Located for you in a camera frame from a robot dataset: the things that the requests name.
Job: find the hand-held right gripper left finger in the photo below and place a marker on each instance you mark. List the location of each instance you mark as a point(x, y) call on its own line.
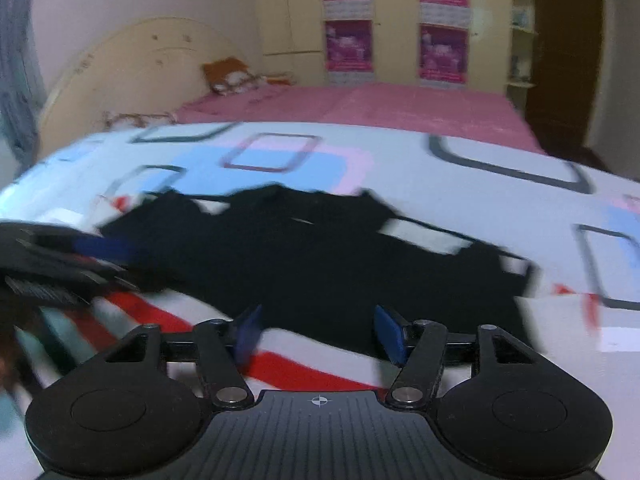
point(250, 335)

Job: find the striped knit sweater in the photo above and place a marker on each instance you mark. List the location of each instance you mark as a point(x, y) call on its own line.
point(325, 260)

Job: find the pink bed sheet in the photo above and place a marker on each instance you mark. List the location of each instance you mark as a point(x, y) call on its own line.
point(375, 110)

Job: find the patterned flat pillow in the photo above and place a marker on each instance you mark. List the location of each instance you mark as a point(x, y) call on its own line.
point(135, 119)

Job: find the brown wooden door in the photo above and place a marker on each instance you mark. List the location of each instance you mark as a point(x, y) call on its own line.
point(567, 60)

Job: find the grey curtain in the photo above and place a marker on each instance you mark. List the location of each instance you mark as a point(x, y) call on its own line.
point(17, 70)

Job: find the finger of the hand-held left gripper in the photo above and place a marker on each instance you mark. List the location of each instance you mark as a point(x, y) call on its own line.
point(112, 280)
point(102, 250)

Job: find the cream open shelf unit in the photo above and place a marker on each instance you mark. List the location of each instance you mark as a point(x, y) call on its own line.
point(522, 40)

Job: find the cream round headboard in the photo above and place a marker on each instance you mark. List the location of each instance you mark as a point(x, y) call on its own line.
point(125, 70)

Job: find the printed blanket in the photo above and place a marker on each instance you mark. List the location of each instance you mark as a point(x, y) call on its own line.
point(450, 195)

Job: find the pale blue shelf ornament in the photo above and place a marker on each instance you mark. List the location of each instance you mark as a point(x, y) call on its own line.
point(523, 16)

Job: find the orange and white pillow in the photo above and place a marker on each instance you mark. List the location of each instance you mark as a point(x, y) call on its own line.
point(230, 77)

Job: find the cream wardrobe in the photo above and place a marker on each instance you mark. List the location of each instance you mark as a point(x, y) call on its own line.
point(295, 10)

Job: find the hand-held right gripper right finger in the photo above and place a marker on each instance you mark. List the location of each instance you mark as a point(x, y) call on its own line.
point(390, 335)

